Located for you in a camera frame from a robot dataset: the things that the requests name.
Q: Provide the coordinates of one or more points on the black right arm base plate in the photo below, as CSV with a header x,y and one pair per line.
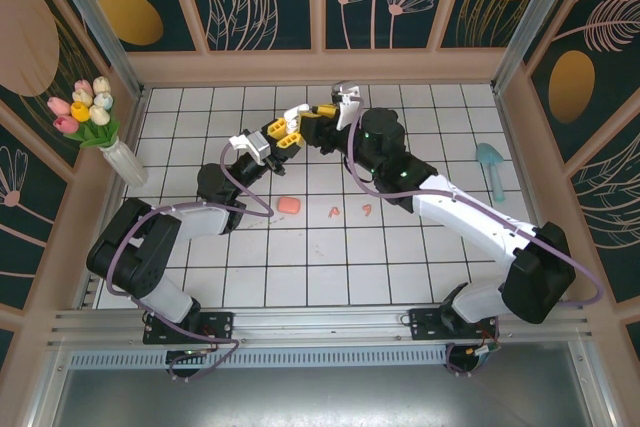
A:
x,y
425,327

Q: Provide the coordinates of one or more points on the clear ribbed glass vase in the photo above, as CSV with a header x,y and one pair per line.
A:
x,y
125,164

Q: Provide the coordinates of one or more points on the aluminium mounting rail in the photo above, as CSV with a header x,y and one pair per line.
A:
x,y
320,327

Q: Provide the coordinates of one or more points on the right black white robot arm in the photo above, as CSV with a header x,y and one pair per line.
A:
x,y
470,217

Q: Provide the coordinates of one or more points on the aluminium frame post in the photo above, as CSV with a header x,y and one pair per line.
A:
x,y
95,27
535,17

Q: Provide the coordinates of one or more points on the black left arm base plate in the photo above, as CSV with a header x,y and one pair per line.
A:
x,y
220,327

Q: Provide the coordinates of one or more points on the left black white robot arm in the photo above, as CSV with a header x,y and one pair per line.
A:
x,y
205,219

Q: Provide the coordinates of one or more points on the grey metal shelf panel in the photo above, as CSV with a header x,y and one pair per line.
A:
x,y
320,397

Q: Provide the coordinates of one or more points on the light blue toy shovel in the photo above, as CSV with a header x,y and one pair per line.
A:
x,y
487,154

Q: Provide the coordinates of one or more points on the artificial tulip bouquet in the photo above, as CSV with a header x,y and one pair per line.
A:
x,y
80,109

